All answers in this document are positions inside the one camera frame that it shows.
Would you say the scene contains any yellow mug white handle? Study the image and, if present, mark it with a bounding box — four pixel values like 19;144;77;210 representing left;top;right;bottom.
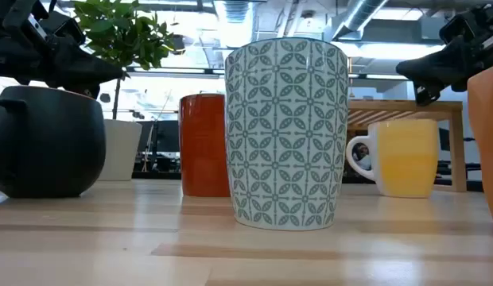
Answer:
345;118;441;199

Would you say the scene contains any orange-red glossy mug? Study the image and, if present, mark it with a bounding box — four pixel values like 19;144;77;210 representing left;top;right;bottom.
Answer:
178;93;231;199

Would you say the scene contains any light orange faceted mug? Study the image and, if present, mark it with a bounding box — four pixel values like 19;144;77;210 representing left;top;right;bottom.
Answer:
467;73;493;230

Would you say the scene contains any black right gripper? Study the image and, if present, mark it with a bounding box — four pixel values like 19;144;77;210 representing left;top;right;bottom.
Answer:
395;0;493;106

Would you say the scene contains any wooden slatted rack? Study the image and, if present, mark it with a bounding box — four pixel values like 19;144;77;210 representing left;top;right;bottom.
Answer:
347;99;468;194

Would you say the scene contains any black computer monitor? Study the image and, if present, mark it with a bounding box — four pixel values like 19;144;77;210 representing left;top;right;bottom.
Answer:
136;118;181;154

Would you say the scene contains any round black mug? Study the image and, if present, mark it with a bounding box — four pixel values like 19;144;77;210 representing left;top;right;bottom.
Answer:
0;85;107;199

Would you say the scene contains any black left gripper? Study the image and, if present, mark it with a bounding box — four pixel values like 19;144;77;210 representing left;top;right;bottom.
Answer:
0;0;125;99

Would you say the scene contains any white mug teal leaf pattern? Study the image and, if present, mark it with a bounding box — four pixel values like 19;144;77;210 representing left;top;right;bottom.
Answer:
224;37;350;232

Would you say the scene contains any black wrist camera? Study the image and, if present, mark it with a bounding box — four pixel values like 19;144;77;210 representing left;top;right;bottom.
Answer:
438;13;472;44
51;17;87;46

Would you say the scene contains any green plant in white pot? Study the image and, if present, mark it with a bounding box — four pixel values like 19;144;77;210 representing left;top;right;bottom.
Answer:
73;0;178;183

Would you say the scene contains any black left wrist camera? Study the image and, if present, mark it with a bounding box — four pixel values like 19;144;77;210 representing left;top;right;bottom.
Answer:
51;17;87;46

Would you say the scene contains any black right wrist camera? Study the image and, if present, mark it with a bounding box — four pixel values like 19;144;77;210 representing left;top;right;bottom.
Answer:
438;13;472;44

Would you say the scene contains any person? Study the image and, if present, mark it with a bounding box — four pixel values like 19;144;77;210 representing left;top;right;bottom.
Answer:
351;143;373;171

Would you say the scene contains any silver ceiling duct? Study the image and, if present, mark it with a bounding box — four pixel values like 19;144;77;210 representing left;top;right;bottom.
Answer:
329;0;391;41

